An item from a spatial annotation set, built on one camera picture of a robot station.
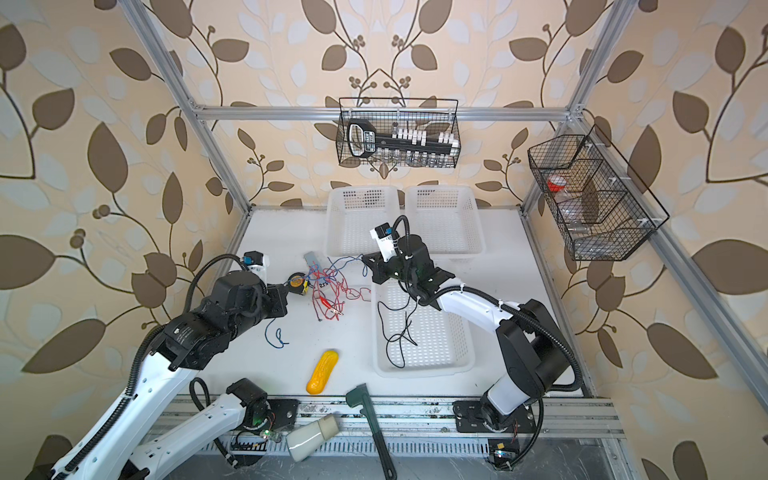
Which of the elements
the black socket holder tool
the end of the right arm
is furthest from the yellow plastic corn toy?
the black socket holder tool

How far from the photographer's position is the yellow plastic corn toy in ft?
2.57

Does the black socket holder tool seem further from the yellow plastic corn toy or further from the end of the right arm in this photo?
the yellow plastic corn toy
